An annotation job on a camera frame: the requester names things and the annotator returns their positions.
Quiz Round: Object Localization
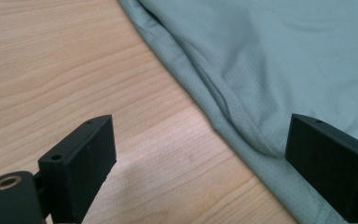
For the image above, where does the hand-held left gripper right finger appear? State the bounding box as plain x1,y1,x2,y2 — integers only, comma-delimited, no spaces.
284,113,358,224

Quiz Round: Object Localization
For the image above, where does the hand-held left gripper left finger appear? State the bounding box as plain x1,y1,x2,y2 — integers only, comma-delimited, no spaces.
37,114,117,224

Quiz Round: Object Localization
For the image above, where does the green t-shirt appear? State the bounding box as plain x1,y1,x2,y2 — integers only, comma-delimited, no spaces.
117,0,358,224

